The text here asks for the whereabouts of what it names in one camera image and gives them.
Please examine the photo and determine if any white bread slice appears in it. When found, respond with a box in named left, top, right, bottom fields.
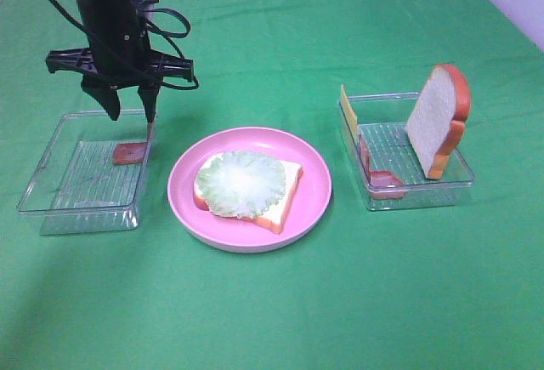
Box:
left=405, top=64, right=471, bottom=179
left=193, top=155, right=303, bottom=234

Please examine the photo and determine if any clear plastic container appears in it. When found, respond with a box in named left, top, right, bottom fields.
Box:
left=338, top=92, right=474, bottom=211
left=17, top=109, right=155, bottom=236

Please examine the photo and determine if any bacon strip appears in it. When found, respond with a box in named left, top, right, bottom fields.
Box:
left=359, top=134, right=405, bottom=200
left=112, top=122, right=154, bottom=165

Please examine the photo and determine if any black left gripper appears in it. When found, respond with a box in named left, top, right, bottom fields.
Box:
left=46, top=0, right=195, bottom=123

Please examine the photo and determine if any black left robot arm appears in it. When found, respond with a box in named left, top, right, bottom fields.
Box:
left=45, top=0, right=199, bottom=122

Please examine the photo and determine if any green tablecloth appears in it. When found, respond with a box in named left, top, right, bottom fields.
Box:
left=1, top=0, right=543, bottom=369

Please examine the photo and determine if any left clear plastic container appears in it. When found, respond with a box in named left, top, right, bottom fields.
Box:
left=17, top=109, right=155, bottom=236

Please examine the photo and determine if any pink round plate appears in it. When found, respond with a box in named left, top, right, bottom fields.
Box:
left=167, top=127, right=332, bottom=253

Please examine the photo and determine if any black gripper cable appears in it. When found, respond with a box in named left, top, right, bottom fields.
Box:
left=23, top=0, right=200, bottom=91

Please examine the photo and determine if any yellow cheese slice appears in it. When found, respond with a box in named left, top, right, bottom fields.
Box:
left=340, top=84, right=360, bottom=144

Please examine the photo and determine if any right clear plastic container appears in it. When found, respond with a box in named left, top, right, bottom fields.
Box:
left=338, top=92, right=474, bottom=211

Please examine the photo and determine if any green lettuce leaf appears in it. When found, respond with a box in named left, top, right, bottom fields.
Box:
left=195, top=151, right=287, bottom=219

